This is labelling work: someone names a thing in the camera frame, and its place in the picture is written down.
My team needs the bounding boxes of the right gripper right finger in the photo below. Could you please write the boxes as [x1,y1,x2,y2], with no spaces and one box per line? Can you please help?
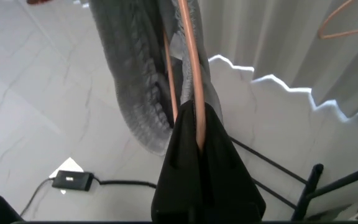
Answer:
[202,103,267,222]

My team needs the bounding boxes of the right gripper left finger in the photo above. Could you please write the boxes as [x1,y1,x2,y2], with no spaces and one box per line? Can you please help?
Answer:
[151,101,203,222]

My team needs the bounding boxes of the pink clothes hanger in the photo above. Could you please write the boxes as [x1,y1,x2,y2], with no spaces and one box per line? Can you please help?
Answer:
[162,0,206,150]
[318,0,358,40]

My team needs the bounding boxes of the pale grey shorts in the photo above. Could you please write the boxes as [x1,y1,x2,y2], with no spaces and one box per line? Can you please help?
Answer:
[88,0,223,156]

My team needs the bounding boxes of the black clothes rack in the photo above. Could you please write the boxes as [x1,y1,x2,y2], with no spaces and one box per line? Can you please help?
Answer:
[228,136,358,222]

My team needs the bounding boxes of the black power adapter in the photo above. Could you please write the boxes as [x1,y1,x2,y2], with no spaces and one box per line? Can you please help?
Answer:
[51,170,94,192]

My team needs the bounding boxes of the white curtain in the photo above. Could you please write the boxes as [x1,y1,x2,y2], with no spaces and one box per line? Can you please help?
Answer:
[197,0,358,118]

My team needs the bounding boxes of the black cable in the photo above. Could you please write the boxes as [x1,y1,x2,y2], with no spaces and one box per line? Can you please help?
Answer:
[92,177,158,190]
[19,177,55,216]

